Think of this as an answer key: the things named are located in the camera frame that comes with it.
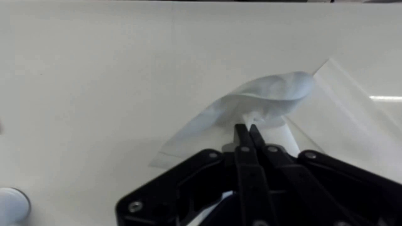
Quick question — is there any white paper towel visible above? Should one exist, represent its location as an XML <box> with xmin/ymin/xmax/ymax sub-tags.
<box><xmin>149</xmin><ymin>72</ymin><xmax>313</xmax><ymax>170</ymax></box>

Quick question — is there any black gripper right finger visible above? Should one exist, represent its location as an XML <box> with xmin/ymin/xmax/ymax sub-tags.
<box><xmin>249</xmin><ymin>124</ymin><xmax>356</xmax><ymax>226</ymax></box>

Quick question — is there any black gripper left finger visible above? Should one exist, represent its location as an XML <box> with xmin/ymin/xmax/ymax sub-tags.
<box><xmin>234</xmin><ymin>124</ymin><xmax>278</xmax><ymax>226</ymax></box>

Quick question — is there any flat white paper sheet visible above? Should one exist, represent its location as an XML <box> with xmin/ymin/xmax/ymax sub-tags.
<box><xmin>288</xmin><ymin>59</ymin><xmax>402</xmax><ymax>182</ymax></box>

